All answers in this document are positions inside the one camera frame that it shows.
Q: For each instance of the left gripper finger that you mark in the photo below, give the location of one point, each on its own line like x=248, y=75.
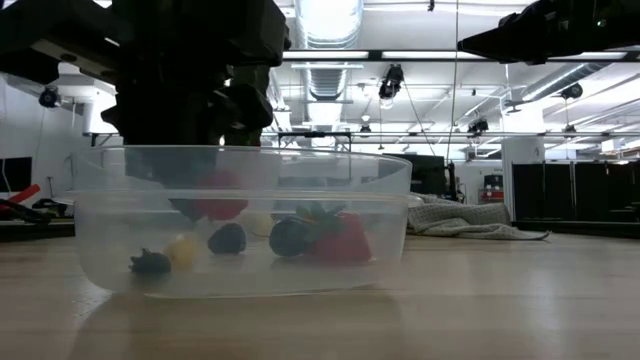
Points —
x=165, y=165

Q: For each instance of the black hanging ceiling camera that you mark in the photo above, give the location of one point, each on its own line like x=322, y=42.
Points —
x=391, y=82
x=478, y=126
x=571, y=91
x=48, y=97

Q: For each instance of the silver ceiling duct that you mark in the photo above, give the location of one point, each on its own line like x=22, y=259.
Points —
x=327, y=20

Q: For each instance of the large black screen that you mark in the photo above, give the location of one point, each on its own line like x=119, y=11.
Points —
x=425, y=175

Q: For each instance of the grey cloth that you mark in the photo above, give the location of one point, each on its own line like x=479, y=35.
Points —
x=465, y=220

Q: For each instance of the black wall screen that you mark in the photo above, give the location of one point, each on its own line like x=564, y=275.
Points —
x=15, y=175

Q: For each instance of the red strawberry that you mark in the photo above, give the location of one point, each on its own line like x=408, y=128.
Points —
x=347, y=245
x=225, y=205

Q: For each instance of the red foam tube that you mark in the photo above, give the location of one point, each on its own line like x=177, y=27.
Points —
x=27, y=194

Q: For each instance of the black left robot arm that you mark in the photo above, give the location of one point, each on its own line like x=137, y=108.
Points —
x=50, y=30

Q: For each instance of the dark blackberry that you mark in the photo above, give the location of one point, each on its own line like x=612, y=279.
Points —
x=227, y=240
x=289, y=239

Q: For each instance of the clear plastic tupperware container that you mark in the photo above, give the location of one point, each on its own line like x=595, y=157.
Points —
x=385, y=225

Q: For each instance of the black cabinets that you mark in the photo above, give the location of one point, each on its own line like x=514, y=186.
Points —
x=575, y=192

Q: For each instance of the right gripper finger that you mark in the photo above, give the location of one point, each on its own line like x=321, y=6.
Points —
x=510, y=42

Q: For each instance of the small dark blueberry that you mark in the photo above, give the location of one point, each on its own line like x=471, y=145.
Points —
x=150, y=263

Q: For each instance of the red tool cart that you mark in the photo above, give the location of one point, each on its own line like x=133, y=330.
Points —
x=491, y=192

